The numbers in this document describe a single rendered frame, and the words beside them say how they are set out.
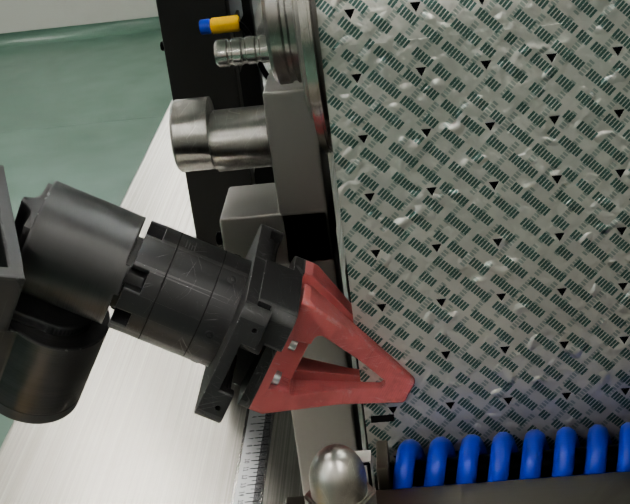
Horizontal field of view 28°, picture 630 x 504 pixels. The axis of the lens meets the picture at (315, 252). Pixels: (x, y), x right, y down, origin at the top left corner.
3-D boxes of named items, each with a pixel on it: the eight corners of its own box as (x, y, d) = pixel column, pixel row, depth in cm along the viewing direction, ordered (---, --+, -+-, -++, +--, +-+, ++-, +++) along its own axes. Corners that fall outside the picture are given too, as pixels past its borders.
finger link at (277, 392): (382, 466, 63) (208, 397, 62) (381, 394, 69) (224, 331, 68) (441, 358, 60) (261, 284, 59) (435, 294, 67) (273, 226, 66)
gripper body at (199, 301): (228, 432, 59) (82, 374, 59) (248, 333, 69) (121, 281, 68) (282, 321, 57) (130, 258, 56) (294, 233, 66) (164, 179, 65)
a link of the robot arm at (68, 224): (8, 214, 57) (46, 151, 62) (-26, 319, 61) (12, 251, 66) (149, 272, 58) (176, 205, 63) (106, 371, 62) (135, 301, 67)
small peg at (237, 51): (212, 34, 62) (213, 60, 61) (268, 28, 61) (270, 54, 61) (217, 46, 63) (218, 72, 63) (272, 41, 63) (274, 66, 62)
